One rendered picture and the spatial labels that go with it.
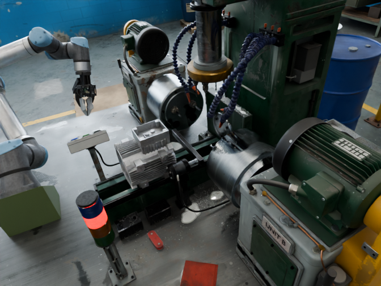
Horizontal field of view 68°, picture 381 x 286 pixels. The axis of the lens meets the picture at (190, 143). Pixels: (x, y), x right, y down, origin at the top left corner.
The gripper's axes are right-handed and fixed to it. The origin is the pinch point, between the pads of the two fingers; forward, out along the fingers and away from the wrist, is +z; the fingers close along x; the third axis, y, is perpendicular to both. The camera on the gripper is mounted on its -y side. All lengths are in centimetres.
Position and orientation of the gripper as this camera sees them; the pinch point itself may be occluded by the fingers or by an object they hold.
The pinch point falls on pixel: (86, 113)
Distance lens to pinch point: 150.9
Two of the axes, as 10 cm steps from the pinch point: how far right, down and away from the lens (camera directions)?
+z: 0.3, 9.7, 2.3
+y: 6.2, 1.7, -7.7
